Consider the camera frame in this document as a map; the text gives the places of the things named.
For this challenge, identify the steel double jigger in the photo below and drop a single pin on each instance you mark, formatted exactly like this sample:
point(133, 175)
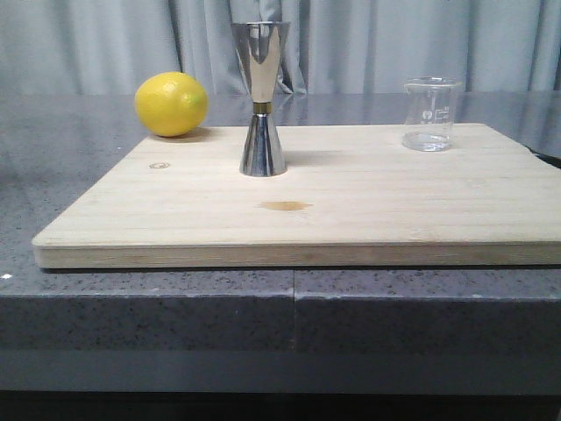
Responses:
point(259, 47)

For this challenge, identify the wooden cutting board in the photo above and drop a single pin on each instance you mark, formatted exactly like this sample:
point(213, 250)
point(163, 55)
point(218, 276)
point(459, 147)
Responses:
point(352, 195)

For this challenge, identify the clear glass beaker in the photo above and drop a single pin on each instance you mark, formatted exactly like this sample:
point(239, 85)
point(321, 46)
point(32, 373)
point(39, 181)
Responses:
point(432, 102)

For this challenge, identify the yellow lemon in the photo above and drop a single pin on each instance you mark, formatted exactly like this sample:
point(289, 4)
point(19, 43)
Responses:
point(171, 104)

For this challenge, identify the grey curtain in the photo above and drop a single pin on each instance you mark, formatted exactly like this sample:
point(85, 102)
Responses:
point(351, 47)

